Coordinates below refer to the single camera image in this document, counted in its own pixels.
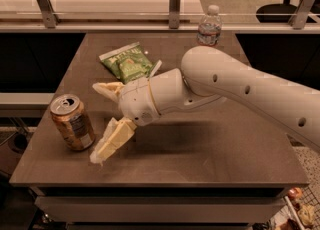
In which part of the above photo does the orange soda can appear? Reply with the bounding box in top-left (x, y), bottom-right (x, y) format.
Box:
top-left (50, 94), bottom-right (95, 151)

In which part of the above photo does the green chip bag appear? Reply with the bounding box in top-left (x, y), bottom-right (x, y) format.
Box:
top-left (99, 42), bottom-right (162, 84)

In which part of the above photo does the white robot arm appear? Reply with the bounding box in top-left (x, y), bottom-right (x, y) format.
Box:
top-left (90, 46), bottom-right (320, 164)

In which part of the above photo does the black office chair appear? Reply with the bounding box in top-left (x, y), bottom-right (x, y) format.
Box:
top-left (256, 0), bottom-right (296, 23)

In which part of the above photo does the clear plastic water bottle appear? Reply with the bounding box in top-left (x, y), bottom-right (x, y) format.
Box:
top-left (197, 5), bottom-right (222, 47)

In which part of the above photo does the right metal railing bracket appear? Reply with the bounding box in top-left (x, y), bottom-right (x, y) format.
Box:
top-left (288, 0), bottom-right (315, 30)

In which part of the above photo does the grey table drawer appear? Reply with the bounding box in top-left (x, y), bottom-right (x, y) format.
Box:
top-left (36, 197), bottom-right (284, 223)

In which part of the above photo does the middle metal railing bracket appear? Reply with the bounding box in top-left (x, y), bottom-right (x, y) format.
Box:
top-left (168, 0), bottom-right (181, 29)

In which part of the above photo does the left metal railing bracket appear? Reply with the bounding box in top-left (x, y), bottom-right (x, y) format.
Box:
top-left (36, 0), bottom-right (59, 28)

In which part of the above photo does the metal railing bracket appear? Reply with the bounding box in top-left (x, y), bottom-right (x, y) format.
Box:
top-left (288, 0), bottom-right (315, 30)
top-left (168, 0), bottom-right (181, 29)
top-left (36, 0), bottom-right (59, 28)

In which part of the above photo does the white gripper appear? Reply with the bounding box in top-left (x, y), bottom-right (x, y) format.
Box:
top-left (90, 77), bottom-right (157, 164)

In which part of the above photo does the wire basket with items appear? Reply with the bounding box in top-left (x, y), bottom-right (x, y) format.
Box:
top-left (269, 187), bottom-right (320, 230)

